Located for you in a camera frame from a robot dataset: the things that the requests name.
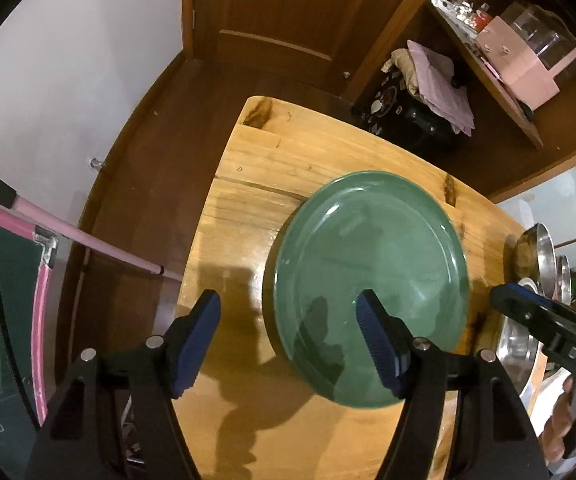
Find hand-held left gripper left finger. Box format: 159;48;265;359
25;289;223;480

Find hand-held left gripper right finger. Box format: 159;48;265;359
355;287;551;480

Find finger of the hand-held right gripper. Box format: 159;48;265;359
489;284;569;346

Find steel plate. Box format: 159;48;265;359
488;277;544;401

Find large steel bowl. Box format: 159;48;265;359
513;222;554;301

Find green ceramic plate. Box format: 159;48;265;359
263;170;470;408

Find person's right hand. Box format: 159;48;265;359
540;375;576;466

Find frosted sliding door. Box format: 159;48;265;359
495;152;576;281

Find pink pole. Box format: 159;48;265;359
12;195;186;281

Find wooden cabinet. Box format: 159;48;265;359
343;0;576;203

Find wooden shelf board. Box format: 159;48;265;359
428;0;544;148

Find pink cloth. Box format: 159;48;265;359
407;40;476;136

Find beige cloth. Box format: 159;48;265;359
382;49;423;96

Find small shelf ornaments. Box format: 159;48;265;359
430;0;494;31

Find wooden door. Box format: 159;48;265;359
183;0;419;96

